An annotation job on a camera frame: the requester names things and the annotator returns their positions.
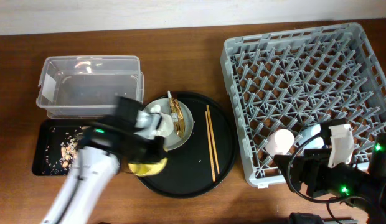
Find yellow bowl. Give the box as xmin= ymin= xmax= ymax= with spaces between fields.
xmin=128 ymin=157 xmax=168 ymax=177

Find blue cup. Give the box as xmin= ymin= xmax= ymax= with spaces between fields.
xmin=298 ymin=124 xmax=324 ymax=149

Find pink cup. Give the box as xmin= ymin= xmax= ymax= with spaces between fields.
xmin=265 ymin=129 xmax=294 ymax=156

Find food scraps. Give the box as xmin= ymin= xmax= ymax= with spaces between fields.
xmin=41 ymin=126 xmax=87 ymax=175

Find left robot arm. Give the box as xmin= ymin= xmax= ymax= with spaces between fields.
xmin=43 ymin=97 xmax=174 ymax=223

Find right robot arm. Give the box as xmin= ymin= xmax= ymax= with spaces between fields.
xmin=273 ymin=133 xmax=386 ymax=223

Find grey dishwasher rack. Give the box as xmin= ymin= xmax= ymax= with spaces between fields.
xmin=220 ymin=23 xmax=386 ymax=189

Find grey plate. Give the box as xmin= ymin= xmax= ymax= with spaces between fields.
xmin=144 ymin=98 xmax=194 ymax=151

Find crumpled white napkin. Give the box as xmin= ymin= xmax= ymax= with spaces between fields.
xmin=150 ymin=105 xmax=174 ymax=138

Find black object bottom edge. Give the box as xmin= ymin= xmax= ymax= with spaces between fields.
xmin=288 ymin=213 xmax=324 ymax=224

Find gold snack wrapper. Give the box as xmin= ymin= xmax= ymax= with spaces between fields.
xmin=167 ymin=91 xmax=185 ymax=139

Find round black tray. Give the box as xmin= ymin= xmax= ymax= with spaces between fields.
xmin=138 ymin=91 xmax=238 ymax=198

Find wooden chopstick right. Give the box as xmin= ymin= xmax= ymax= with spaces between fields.
xmin=206 ymin=105 xmax=220 ymax=174

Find clear plastic bin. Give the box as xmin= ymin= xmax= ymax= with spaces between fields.
xmin=36 ymin=55 xmax=144 ymax=119

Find black rectangular tray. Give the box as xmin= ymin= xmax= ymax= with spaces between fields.
xmin=32 ymin=119 xmax=105 ymax=176

